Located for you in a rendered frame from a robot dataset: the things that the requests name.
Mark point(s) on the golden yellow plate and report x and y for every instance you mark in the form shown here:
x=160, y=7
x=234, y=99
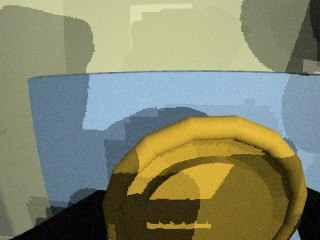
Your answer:
x=207, y=178

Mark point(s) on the blue square mat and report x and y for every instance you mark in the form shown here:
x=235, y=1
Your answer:
x=85, y=124

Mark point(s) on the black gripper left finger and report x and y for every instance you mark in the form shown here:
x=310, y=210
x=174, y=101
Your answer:
x=83, y=221

